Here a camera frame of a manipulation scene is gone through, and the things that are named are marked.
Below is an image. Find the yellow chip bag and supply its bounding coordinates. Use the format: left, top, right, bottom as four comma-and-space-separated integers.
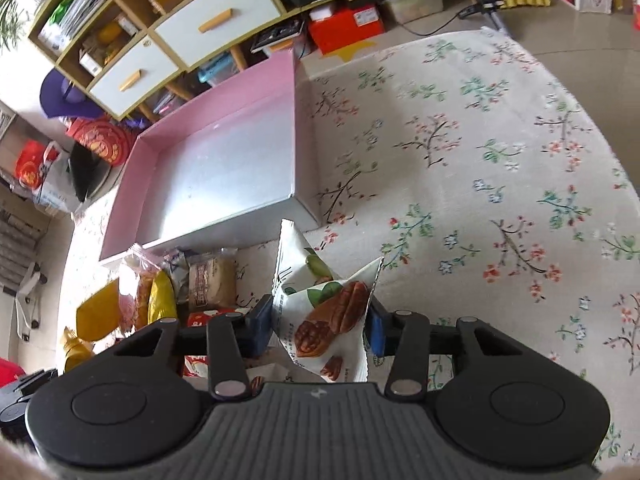
148, 271, 178, 324

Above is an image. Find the white pecan snack bag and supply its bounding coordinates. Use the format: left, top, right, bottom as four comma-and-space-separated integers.
271, 219, 383, 384

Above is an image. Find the yellow wafer snack pack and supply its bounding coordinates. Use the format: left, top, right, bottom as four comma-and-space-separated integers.
76, 280, 120, 342

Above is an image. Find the pink rice crisp packet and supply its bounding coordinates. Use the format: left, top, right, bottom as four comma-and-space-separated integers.
118, 244, 160, 335

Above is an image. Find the floral white rug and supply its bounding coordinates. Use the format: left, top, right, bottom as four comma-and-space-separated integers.
64, 27, 640, 470

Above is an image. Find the pink cardboard box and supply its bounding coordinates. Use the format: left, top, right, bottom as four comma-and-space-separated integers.
100, 50, 321, 263

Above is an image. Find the red shopping bag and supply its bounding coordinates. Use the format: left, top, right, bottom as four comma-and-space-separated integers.
14, 140, 61, 191

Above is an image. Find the red lantern gift bag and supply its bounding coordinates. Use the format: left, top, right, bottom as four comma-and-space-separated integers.
66, 117, 134, 167

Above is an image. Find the purple hat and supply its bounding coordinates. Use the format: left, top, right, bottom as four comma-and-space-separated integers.
39, 68, 103, 119

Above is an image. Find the red shoe box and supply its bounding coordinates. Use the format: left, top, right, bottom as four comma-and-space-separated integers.
308, 4, 385, 54

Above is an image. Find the wooden tv cabinet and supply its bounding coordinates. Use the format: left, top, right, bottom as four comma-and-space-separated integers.
28, 0, 333, 119

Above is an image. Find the clear storage bin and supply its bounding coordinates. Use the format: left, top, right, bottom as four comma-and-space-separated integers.
382, 0, 444, 25

